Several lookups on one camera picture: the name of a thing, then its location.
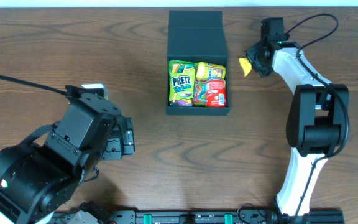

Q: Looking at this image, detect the yellow candy wrapper packet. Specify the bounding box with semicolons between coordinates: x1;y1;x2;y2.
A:
239;57;252;77

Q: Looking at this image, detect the red snack can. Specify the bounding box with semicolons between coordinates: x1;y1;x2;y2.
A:
205;78;226;107

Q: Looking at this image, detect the yellow small snack can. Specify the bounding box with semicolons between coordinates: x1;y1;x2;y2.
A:
195;62;226;81

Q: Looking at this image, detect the Haribo gummy bag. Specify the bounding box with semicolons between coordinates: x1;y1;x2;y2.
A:
193;80;206;106

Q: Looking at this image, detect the black gift box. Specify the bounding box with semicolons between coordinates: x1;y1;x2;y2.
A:
165;10;231;116

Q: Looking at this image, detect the Pretz snack box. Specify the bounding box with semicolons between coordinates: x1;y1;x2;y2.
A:
168;60;196;106

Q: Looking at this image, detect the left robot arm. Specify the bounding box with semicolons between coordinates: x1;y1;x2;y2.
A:
0;84;135;223

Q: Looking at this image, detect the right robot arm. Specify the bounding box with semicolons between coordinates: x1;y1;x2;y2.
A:
246;17;350;223

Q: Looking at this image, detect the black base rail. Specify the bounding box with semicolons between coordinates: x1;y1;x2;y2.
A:
51;201;345;224

